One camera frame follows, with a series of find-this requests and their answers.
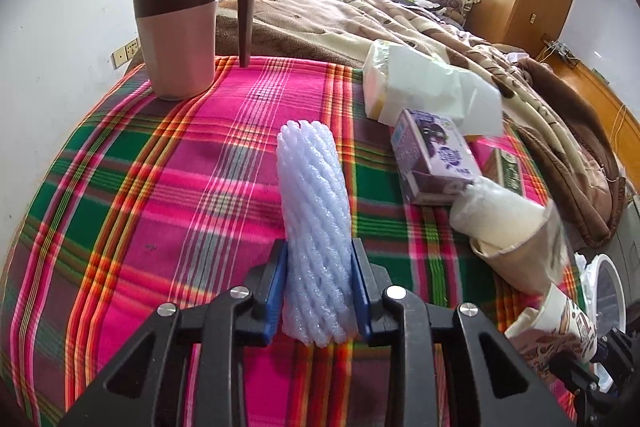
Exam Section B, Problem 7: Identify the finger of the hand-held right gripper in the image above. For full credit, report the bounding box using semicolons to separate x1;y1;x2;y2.
597;328;640;360
542;349;601;395

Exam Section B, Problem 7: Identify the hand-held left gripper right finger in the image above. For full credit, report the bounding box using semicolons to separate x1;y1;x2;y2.
351;238;576;427

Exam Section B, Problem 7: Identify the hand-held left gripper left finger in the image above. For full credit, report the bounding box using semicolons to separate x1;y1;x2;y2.
60;239;289;427

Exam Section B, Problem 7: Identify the printed paper cup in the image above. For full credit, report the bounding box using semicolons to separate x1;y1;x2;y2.
505;284;598;375

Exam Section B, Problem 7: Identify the white foam fruit net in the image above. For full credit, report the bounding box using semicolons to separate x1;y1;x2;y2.
276;119;357;348

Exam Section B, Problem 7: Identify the grey nightstand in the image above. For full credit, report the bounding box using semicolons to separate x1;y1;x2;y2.
612;197;640;308

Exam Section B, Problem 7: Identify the plain brown paper cup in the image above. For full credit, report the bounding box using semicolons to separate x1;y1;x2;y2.
470;202;571;297

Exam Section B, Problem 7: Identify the pink plaid blanket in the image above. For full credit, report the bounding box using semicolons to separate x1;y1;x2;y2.
0;54;591;427

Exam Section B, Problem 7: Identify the white foam wrap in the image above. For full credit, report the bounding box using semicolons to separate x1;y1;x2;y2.
449;181;545;253

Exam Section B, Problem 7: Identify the purple drink carton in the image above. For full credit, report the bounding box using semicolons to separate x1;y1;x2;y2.
390;108;482;206

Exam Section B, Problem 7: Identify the brown drink carton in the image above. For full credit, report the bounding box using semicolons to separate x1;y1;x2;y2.
472;142;527;202

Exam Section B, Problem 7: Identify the white tissue pack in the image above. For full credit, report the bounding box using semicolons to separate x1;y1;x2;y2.
362;39;503;138

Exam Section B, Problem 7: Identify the wooden headboard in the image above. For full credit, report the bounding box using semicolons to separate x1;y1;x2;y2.
535;42;640;168

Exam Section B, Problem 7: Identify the pink mug with brown lid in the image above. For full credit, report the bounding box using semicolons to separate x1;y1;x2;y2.
131;0;257;102

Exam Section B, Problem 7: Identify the brown patterned blanket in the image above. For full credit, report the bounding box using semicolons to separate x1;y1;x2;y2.
215;0;631;248

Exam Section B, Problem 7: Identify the wall socket strip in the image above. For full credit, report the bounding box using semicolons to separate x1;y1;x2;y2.
111;38;140;68

